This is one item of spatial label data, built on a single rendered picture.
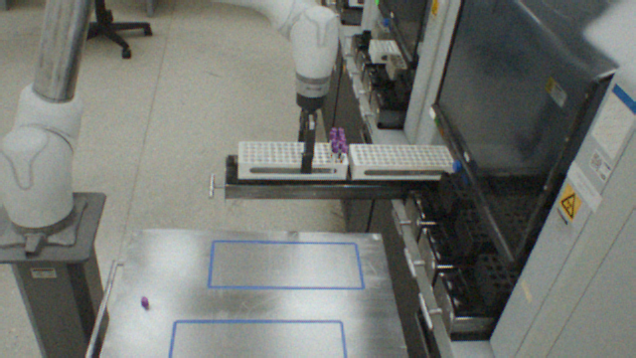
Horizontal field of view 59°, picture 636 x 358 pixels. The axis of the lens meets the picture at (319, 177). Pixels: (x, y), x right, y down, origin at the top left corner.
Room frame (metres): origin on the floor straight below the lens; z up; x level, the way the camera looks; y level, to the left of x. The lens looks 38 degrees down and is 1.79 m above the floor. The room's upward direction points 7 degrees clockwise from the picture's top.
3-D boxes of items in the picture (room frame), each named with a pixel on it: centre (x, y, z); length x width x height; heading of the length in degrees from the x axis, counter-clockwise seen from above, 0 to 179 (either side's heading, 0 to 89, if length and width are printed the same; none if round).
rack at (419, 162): (1.33, -0.23, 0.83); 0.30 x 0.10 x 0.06; 101
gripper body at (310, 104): (1.27, 0.05, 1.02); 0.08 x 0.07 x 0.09; 11
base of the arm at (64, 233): (1.03, 0.69, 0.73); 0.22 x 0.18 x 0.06; 11
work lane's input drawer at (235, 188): (1.29, -0.05, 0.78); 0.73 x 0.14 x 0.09; 101
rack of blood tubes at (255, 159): (1.27, 0.08, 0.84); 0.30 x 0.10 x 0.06; 101
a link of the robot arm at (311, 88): (1.27, 0.05, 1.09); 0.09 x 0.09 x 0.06
